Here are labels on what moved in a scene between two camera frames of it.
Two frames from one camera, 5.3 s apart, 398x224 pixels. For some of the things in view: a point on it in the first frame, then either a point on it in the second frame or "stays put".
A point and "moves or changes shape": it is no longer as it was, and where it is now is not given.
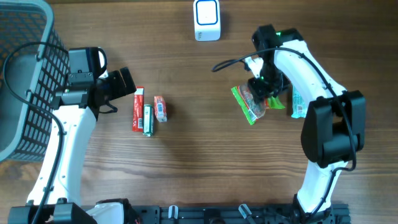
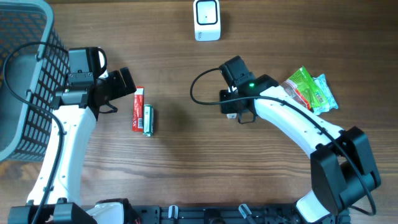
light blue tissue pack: [299, 105] moves or changes shape
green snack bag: [253, 108] moves or changes shape
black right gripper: [259, 92] -> [227, 107]
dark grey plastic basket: [34, 65] stays put
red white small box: [160, 108] -> [231, 116]
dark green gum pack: [148, 128] stays put
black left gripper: [120, 90] stays put
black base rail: [340, 214] stays put
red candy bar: [138, 109] stays put
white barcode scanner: [207, 20] stays put
